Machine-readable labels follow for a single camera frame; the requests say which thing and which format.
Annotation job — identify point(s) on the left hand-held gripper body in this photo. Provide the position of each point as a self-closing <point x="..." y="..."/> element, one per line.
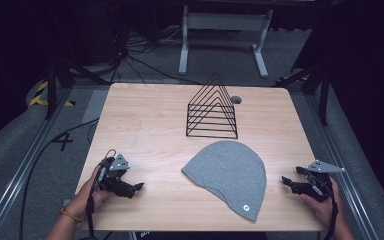
<point x="112" y="173"/>

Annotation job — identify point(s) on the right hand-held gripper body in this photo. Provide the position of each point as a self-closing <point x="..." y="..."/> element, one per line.
<point x="317" y="180"/>

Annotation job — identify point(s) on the person's right hand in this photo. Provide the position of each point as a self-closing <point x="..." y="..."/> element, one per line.
<point x="321" y="208"/>

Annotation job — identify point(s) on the person's left hand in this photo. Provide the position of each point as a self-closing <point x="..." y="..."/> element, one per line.
<point x="91" y="196"/>

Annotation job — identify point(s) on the gray beanie hat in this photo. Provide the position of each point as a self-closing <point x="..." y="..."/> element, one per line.
<point x="230" y="173"/>

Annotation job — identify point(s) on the black metal stand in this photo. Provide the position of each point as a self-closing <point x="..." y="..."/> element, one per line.
<point x="323" y="93"/>
<point x="51" y="90"/>

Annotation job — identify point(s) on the yellow black hazard tape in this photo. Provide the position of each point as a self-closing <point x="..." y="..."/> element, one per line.
<point x="41" y="96"/>

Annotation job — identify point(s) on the aluminium floor rail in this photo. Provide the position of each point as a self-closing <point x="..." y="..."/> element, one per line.
<point x="343" y="160"/>
<point x="20" y="170"/>

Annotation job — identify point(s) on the white metal table frame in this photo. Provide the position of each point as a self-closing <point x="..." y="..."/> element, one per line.
<point x="225" y="21"/>

